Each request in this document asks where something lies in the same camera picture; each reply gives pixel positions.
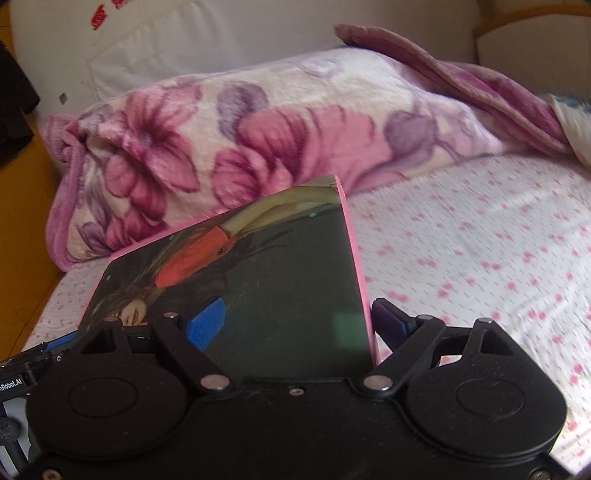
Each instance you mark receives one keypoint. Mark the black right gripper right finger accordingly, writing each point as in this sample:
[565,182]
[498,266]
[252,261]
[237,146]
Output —
[412,341]

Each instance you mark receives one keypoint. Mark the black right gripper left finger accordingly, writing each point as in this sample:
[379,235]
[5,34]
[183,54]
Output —
[182,343]

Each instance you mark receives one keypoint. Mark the cherry print bed sheet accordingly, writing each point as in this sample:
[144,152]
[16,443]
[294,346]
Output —
[498,249]

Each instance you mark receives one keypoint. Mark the floral pink fleece blanket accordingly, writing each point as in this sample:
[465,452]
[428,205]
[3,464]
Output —
[374,111]

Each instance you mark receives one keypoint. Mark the white pillow with print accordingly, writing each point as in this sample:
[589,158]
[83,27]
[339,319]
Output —
[574,115]

